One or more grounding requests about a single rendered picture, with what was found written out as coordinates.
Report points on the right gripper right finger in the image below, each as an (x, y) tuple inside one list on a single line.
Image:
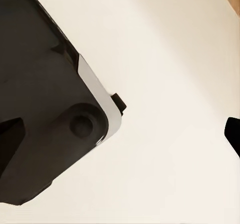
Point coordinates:
[(232, 133)]

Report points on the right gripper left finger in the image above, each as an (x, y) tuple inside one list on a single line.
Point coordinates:
[(12, 133)]

